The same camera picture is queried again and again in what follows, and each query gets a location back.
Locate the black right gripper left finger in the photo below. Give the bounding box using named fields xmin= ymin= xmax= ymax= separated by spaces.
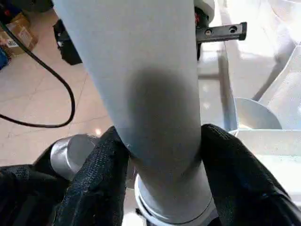
xmin=55 ymin=126 xmax=130 ymax=226

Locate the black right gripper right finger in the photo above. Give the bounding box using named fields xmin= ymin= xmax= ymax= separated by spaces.
xmin=199 ymin=123 xmax=301 ymax=226

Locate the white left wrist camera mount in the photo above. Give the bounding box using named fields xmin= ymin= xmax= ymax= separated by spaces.
xmin=194 ymin=0 xmax=216 ymax=24

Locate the white plastic table leg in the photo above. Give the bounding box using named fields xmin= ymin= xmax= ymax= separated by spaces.
xmin=52 ymin=0 xmax=220 ymax=225

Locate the brown cardboard box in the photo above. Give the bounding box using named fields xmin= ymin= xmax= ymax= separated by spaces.
xmin=0 ymin=13 xmax=39 ymax=56

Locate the silver robot leg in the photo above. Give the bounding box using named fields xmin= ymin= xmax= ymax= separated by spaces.
xmin=50 ymin=133 xmax=100 ymax=182

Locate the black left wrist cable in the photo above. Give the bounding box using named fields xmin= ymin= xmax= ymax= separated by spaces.
xmin=0 ymin=19 xmax=76 ymax=129

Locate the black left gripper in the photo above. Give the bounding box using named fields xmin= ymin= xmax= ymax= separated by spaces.
xmin=194 ymin=6 xmax=248 ymax=62

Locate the black bag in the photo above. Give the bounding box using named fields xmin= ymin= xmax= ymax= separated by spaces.
xmin=53 ymin=19 xmax=83 ymax=66

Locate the white plastic table top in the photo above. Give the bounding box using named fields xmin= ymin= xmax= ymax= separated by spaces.
xmin=133 ymin=0 xmax=301 ymax=226

